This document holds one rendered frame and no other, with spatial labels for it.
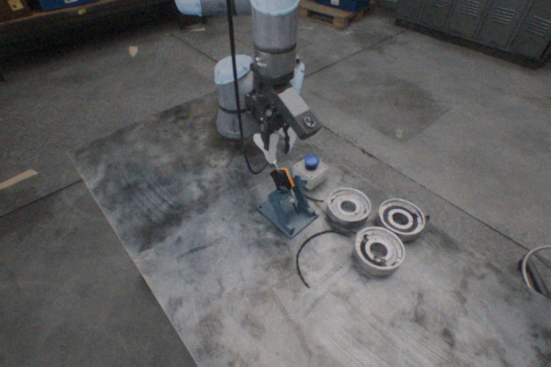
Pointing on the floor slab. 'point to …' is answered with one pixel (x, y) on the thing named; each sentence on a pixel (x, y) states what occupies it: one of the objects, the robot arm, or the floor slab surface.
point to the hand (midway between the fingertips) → (281, 155)
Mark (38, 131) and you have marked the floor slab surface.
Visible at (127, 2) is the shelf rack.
